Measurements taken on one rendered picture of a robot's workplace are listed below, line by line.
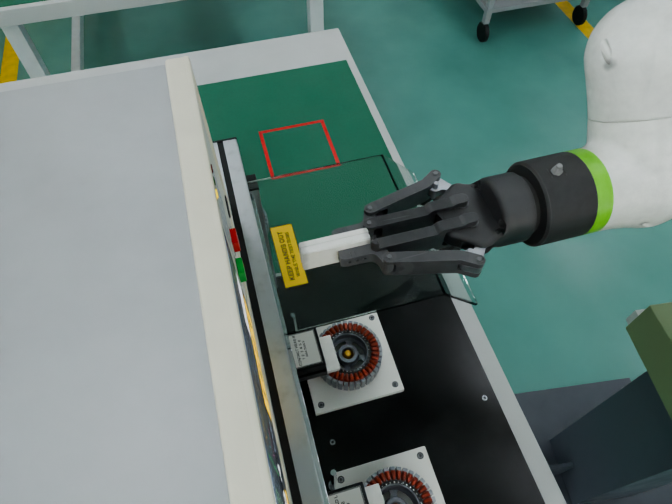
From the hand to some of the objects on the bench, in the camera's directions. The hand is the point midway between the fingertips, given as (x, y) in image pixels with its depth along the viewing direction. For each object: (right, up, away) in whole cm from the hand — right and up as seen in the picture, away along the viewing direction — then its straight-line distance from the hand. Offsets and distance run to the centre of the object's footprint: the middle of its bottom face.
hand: (335, 248), depth 51 cm
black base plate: (+4, -30, +31) cm, 44 cm away
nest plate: (+9, -38, +23) cm, 46 cm away
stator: (+9, -38, +22) cm, 45 cm away
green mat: (-34, +16, +63) cm, 73 cm away
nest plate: (+2, -19, +36) cm, 41 cm away
